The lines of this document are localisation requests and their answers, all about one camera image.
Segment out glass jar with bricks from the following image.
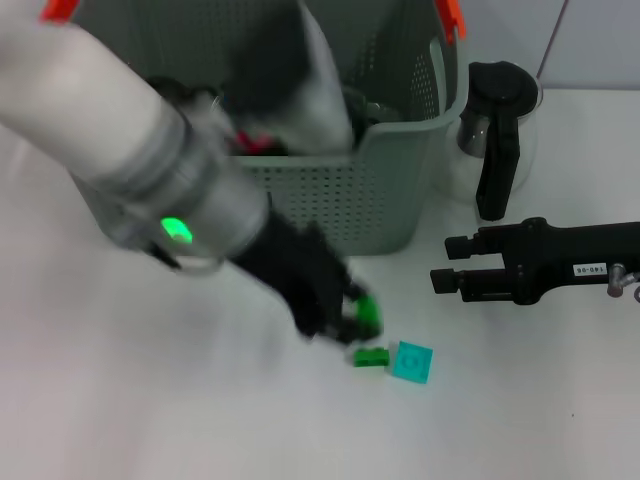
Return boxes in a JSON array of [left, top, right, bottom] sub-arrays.
[[219, 94, 296, 157]]

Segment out glass teacup black sleeve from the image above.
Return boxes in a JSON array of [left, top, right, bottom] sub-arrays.
[[342, 85, 396, 132]]

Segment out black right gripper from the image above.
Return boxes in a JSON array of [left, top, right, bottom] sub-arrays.
[[430, 217, 640, 306]]

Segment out glass coffee pot black lid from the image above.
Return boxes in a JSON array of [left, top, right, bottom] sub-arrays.
[[439, 59, 544, 223]]

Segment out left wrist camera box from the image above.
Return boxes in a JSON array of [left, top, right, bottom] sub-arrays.
[[219, 0, 357, 154]]

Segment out grey perforated storage basket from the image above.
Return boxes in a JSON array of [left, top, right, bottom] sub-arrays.
[[69, 0, 471, 256]]

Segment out teal square plate brick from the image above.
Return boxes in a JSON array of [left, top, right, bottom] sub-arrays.
[[389, 341, 435, 385]]

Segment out green two-stud brick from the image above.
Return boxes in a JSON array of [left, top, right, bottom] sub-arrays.
[[353, 346, 390, 369]]

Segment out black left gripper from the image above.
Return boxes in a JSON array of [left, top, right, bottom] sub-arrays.
[[232, 219, 372, 347]]

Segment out orange basket handle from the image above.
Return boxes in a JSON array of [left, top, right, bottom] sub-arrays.
[[39, 0, 469, 44]]

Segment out right gripper cable connector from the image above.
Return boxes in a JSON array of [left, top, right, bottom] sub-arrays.
[[607, 262, 640, 302]]

